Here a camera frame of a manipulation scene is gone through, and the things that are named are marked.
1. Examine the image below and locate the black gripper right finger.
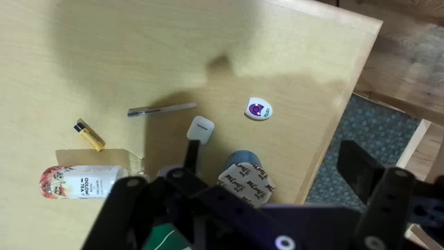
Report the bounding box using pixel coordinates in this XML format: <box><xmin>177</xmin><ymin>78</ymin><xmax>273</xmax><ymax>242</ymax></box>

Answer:
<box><xmin>335</xmin><ymin>139</ymin><xmax>416</xmax><ymax>250</ymax></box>

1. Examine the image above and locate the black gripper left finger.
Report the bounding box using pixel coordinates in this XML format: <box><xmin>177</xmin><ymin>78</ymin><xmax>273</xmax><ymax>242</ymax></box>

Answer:
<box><xmin>82</xmin><ymin>137</ymin><xmax>219</xmax><ymax>250</ymax></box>

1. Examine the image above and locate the yellow lighter with black tip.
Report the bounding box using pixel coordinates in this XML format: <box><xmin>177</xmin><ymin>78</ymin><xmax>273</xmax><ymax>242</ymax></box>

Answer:
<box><xmin>72</xmin><ymin>118</ymin><xmax>106</xmax><ymax>153</ymax></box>

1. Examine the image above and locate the patterned grey-green rug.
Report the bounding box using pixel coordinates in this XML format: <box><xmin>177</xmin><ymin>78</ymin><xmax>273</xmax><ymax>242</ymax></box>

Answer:
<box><xmin>305</xmin><ymin>93</ymin><xmax>423</xmax><ymax>207</ymax></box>

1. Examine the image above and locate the slim grey metal tool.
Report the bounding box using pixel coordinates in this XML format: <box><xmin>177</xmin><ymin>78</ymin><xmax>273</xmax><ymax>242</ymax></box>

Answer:
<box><xmin>126</xmin><ymin>101</ymin><xmax>199</xmax><ymax>118</ymax></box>

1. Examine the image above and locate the blue cup with patterned lid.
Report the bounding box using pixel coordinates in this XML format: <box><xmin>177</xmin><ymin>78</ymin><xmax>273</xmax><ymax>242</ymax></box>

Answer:
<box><xmin>215</xmin><ymin>149</ymin><xmax>277</xmax><ymax>208</ymax></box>

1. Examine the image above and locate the white oval tag purple print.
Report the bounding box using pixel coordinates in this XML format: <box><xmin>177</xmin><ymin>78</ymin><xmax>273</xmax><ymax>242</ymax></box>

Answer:
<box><xmin>242</xmin><ymin>96</ymin><xmax>274</xmax><ymax>122</ymax></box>

